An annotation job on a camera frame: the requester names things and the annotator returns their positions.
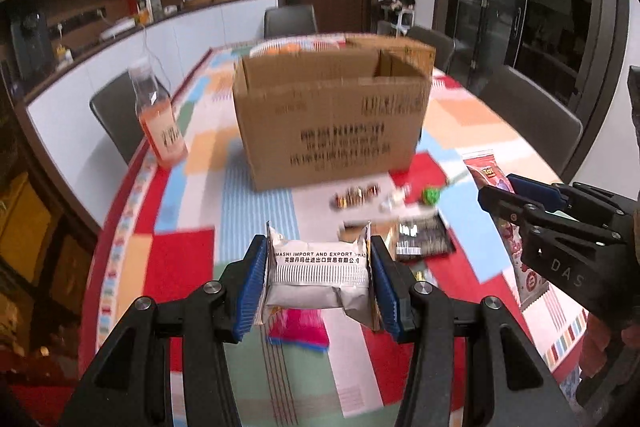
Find pink drink bottle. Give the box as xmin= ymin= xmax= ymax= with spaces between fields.
xmin=128 ymin=56 xmax=188 ymax=170

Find small white wrapped candy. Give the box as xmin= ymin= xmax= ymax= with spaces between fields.
xmin=380 ymin=184 xmax=411 ymax=212

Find brown cardboard box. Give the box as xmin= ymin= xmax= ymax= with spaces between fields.
xmin=232 ymin=36 xmax=435 ymax=191

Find grey chair far end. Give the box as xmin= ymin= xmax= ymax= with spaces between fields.
xmin=264 ymin=4 xmax=318 ymax=39

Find grey chair left side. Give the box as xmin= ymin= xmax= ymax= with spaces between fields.
xmin=89 ymin=69 xmax=170 ymax=164

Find white snack packet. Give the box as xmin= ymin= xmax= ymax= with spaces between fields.
xmin=255 ymin=223 xmax=378 ymax=329

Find grey chair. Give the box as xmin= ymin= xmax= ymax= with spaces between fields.
xmin=480 ymin=65 xmax=584 ymax=176
xmin=89 ymin=69 xmax=170 ymax=164

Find gold wrapped candies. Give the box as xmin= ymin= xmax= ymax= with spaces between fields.
xmin=330 ymin=183 xmax=380 ymax=210

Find red snack bag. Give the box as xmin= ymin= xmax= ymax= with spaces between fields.
xmin=464 ymin=155 xmax=549 ymax=311

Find grey chair right side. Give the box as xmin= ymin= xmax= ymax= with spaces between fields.
xmin=480 ymin=65 xmax=584 ymax=176

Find black snack packet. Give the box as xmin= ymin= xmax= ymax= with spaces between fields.
xmin=392 ymin=211 xmax=456 ymax=261

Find pink packet under gripper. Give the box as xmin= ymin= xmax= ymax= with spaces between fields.
xmin=268 ymin=309 xmax=330 ymax=352

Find black water dispenser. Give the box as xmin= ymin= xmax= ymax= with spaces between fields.
xmin=10 ymin=12 xmax=55 ymax=93

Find colourful patchwork tablecloth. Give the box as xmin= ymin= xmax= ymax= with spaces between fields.
xmin=79 ymin=46 xmax=586 ymax=426

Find green lollipop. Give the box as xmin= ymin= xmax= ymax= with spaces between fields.
xmin=419 ymin=171 xmax=470 ymax=207

